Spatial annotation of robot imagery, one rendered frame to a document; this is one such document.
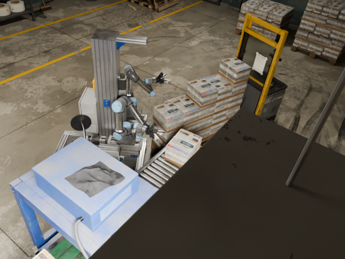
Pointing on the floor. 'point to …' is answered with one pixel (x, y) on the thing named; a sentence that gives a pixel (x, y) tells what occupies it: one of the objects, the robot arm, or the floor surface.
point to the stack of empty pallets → (145, 3)
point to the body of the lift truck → (274, 96)
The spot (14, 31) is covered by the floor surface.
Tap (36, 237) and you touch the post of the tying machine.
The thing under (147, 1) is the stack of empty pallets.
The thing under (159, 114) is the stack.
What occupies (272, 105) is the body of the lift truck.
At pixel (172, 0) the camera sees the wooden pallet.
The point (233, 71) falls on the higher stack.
